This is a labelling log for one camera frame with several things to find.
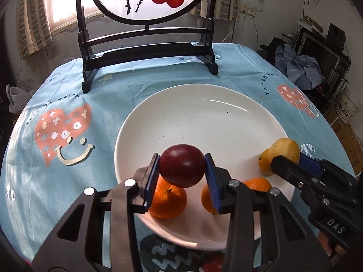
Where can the black framed persimmon painting screen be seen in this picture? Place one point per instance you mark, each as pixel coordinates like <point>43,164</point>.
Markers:
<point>147,45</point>

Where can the white plastic bucket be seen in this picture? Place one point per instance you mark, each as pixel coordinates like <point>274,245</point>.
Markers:
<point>347,104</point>

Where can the white plastic bag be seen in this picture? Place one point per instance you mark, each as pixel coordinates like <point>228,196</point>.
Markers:
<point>15,97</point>

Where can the large yellow fruit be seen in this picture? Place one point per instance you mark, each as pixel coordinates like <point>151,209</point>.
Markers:
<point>285,148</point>

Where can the blue printed tablecloth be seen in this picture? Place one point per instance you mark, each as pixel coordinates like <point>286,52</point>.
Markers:
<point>71,124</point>

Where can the small yellow fruit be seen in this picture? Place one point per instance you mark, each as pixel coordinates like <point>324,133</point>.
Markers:
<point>264,163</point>

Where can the white round plate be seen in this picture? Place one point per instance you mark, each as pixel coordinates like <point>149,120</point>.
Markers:
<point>198,119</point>

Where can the person's right hand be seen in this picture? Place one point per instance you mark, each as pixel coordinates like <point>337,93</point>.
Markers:
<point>329,243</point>

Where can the red fruit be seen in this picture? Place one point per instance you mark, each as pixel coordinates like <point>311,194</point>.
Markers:
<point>214,263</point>

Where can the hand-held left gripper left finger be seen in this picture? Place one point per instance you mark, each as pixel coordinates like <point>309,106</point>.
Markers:
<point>151,185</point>

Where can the dark red plum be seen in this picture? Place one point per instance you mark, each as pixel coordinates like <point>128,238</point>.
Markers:
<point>182,165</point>

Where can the old grey monitor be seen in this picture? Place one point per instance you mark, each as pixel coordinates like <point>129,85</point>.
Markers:
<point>319,52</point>

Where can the black hat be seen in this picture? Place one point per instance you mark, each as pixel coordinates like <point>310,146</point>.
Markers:
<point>272,46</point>

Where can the pile of blue clothes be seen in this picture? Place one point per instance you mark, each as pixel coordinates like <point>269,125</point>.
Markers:
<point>303,68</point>

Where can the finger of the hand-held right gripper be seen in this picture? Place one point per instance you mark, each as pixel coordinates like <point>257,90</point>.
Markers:
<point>286,168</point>
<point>310,164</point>

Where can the black speaker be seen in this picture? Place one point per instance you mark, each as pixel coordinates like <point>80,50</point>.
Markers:
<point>336,35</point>

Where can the white wall socket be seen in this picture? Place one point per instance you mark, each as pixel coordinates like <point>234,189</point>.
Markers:
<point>249,9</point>

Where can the large orange mandarin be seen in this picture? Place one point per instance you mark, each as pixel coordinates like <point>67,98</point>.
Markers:
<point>170,201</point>

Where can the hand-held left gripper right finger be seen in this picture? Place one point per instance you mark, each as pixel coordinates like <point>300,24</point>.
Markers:
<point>212,187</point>

